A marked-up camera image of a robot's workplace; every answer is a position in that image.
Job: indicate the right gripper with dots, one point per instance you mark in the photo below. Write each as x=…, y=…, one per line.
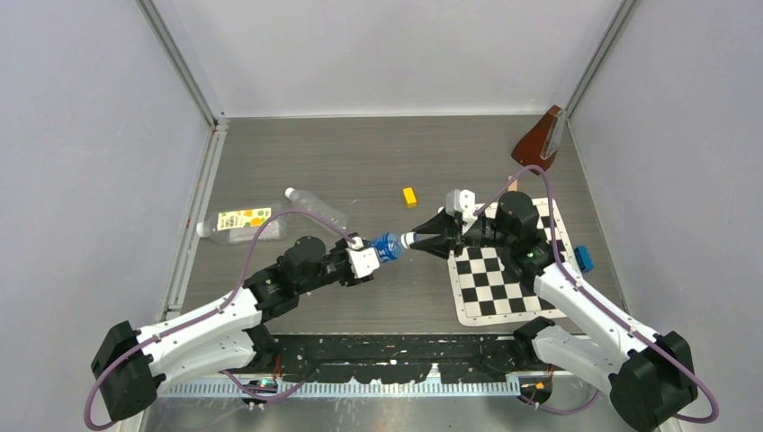
x=442, y=223

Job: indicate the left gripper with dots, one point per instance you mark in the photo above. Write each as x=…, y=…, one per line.
x=342, y=246

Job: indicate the blue label water bottle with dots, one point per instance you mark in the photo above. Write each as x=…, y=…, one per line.
x=391, y=246

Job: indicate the fruit label plastic bottle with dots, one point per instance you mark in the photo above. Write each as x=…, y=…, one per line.
x=235, y=226

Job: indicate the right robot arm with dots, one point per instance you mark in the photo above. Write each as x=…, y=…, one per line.
x=645, y=375

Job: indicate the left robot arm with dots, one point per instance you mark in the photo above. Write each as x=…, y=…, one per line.
x=134, y=365

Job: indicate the clear plastic bottle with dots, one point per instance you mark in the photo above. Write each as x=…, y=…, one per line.
x=308, y=201

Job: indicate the yellow block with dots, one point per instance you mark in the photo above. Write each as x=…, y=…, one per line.
x=409, y=196

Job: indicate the checkerboard mat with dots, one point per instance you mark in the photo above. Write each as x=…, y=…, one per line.
x=483, y=295

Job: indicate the brown wooden metronome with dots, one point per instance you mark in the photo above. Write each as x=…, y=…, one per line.
x=540, y=145

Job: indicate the blue brick toy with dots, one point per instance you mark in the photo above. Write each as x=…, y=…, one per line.
x=583, y=258

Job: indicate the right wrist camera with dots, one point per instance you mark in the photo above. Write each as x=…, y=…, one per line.
x=460, y=205

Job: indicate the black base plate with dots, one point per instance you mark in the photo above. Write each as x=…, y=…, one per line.
x=393, y=359

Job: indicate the aluminium front rail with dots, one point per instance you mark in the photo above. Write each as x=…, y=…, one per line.
x=430, y=387

